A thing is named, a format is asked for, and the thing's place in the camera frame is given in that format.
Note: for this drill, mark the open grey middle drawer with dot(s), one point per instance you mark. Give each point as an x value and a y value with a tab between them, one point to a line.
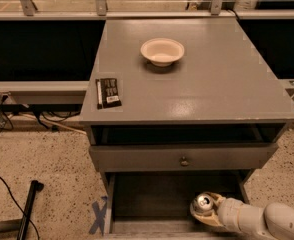
156	205

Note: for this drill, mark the grey horizontal beam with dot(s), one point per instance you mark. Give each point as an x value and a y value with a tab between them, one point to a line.
43	92

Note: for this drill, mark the blue tape cross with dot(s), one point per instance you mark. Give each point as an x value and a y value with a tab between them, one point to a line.
100	213

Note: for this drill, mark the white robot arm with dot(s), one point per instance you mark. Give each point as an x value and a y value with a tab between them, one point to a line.
273	222

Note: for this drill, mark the black metal leg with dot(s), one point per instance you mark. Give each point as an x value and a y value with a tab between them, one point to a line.
35	187

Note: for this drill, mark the grey top drawer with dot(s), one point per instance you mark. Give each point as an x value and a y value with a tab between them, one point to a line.
145	158

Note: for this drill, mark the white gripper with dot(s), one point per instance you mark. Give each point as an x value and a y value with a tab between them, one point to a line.
229	211

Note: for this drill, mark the black snack bar wrapper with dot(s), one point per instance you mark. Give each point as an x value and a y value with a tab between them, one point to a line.
107	93

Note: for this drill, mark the grey drawer cabinet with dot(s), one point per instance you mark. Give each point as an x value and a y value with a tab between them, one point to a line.
220	92

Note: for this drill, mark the silver green 7up can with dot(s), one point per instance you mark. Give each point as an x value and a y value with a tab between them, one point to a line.
202	205

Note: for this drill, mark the round metal drawer knob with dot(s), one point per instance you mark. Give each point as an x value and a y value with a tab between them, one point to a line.
184	161

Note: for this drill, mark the white paper bowl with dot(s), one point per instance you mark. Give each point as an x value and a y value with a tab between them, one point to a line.
162	52

